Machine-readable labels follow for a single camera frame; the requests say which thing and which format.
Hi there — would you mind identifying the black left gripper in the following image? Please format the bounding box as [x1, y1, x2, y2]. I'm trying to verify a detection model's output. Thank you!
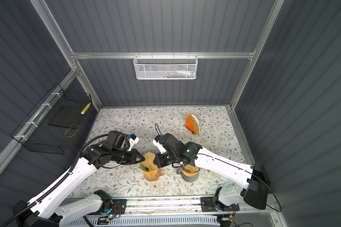
[112, 148, 146, 164]

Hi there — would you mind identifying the grey glass dripper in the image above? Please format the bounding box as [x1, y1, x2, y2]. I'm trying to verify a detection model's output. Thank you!
[181, 165, 199, 176]

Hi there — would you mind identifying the orange glass carafe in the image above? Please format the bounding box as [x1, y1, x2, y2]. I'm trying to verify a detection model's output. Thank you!
[142, 169, 164, 181]

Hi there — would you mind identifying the grey glass carafe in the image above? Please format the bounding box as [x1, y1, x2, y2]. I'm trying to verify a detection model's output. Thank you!
[176, 167, 199, 182]

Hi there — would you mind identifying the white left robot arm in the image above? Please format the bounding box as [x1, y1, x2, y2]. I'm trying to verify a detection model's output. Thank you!
[3, 131, 145, 227]

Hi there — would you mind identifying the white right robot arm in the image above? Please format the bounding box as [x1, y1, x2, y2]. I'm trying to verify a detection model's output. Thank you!
[153, 133, 270, 211]

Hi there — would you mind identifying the orange coffee filter box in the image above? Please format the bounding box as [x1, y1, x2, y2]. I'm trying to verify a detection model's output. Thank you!
[185, 114, 200, 135]

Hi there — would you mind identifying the floral table mat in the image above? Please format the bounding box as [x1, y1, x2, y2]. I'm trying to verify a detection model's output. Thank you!
[69, 107, 246, 199]

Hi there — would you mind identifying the white ribbed front panel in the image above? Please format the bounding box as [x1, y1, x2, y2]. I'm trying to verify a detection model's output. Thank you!
[66, 215, 221, 227]

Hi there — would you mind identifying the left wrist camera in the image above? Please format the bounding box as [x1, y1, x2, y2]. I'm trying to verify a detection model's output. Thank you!
[127, 134, 139, 151]

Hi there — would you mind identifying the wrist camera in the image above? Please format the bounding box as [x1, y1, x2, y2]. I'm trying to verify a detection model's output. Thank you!
[153, 135, 167, 154]
[127, 134, 139, 151]

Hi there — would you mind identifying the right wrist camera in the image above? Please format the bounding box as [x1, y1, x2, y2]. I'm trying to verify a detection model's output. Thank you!
[153, 135, 167, 154]

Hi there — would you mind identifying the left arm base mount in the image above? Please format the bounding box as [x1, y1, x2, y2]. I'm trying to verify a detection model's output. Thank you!
[89, 199, 127, 215]

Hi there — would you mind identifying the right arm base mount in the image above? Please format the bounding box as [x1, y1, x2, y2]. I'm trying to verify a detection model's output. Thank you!
[200, 187, 240, 212]

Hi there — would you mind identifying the white wire mesh basket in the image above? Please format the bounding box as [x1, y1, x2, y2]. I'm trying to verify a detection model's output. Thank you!
[133, 55, 199, 80]

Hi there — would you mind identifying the black wire basket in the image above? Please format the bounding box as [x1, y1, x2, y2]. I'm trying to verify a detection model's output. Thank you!
[11, 85, 92, 155]

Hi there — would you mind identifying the black corrugated cable hose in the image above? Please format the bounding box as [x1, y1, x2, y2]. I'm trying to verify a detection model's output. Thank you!
[0, 134, 110, 227]

